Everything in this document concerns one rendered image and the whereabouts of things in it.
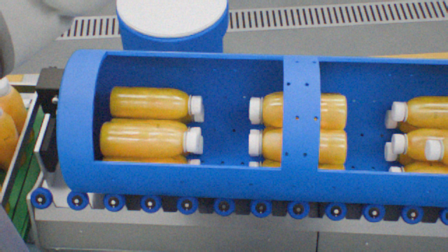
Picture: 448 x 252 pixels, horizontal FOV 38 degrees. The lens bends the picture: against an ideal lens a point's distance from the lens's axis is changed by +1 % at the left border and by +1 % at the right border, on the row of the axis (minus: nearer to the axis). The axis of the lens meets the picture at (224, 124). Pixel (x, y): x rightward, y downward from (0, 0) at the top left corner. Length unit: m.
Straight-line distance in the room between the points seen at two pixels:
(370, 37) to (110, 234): 2.03
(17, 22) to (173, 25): 1.20
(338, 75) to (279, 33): 1.77
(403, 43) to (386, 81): 1.77
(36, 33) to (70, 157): 0.81
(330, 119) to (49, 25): 0.87
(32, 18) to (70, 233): 1.07
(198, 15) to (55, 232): 0.61
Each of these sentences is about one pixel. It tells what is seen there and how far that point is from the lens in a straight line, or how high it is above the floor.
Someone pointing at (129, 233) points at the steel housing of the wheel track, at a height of 0.88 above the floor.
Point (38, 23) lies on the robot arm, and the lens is 0.41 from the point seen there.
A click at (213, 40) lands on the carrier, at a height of 0.98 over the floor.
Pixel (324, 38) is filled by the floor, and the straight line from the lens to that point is 3.12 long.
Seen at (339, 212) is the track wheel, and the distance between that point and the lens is 1.33.
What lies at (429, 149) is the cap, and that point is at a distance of 1.27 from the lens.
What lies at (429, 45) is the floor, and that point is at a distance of 3.18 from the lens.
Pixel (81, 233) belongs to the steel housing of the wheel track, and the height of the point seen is 0.87.
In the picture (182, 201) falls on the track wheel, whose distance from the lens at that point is 1.33.
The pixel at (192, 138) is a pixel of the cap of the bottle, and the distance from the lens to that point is 1.23.
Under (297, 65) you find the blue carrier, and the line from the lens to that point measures 1.21.
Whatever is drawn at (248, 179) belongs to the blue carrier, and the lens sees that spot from 1.18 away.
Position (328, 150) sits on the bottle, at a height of 1.12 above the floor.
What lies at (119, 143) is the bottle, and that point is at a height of 1.12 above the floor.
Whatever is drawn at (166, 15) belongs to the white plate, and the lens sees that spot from 1.62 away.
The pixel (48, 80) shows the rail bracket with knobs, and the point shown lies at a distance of 1.56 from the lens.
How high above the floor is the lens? 2.07
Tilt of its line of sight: 49 degrees down
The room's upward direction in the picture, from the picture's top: 1 degrees counter-clockwise
